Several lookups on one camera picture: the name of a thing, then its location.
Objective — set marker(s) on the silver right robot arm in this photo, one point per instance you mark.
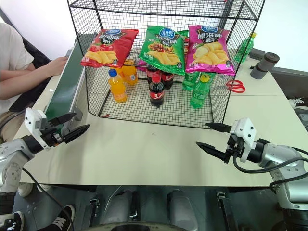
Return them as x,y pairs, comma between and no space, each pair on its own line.
286,173

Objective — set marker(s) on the person's white shirt torso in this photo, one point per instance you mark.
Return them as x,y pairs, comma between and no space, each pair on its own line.
12,50

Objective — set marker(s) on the cola bottle red cap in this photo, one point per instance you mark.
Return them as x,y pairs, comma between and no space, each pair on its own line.
157,93
167,80
150,72

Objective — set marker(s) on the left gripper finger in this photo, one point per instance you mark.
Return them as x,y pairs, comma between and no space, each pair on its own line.
62,119
75,133

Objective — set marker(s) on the green conveyor belt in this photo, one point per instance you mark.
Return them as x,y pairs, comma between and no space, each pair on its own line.
63,91

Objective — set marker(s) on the orange soda bottle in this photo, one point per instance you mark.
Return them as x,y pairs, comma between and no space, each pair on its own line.
130,75
118,89

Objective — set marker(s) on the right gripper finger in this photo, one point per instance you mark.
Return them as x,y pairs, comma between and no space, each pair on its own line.
220,127
214,151

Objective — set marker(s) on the black white sneaker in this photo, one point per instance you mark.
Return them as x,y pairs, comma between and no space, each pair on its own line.
12,221
61,217

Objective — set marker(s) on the black chair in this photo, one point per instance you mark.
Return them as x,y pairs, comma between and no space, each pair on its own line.
26,96

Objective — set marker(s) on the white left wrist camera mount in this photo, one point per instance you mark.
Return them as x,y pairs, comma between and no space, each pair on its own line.
34,122

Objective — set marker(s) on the magenta potato chips bag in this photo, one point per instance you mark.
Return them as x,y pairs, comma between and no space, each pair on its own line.
209,53

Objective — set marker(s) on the green potato chips bag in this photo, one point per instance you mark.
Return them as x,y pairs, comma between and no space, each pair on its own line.
163,50
182,34

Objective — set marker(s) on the person's bare hand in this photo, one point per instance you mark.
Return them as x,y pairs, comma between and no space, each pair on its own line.
57,66

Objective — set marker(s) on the red potato chips bag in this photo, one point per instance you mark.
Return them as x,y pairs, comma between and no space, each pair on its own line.
108,47

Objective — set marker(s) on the green soda bottle yellow cap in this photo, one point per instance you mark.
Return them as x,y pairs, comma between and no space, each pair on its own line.
190,81
244,49
199,93

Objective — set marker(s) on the person's bare forearm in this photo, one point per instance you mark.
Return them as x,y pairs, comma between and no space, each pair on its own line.
21,81

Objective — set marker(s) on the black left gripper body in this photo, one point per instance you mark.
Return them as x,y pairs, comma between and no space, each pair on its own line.
51,137

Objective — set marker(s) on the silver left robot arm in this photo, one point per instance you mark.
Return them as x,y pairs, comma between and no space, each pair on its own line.
13,158

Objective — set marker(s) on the grey cylinder stack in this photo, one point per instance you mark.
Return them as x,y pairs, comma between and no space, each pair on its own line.
263,66

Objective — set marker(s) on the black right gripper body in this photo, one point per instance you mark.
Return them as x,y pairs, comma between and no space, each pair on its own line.
237,146

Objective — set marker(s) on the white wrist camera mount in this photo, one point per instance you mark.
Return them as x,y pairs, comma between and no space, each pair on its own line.
246,131
34,122

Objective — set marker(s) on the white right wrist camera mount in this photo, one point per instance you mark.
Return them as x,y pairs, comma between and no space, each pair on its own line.
246,131

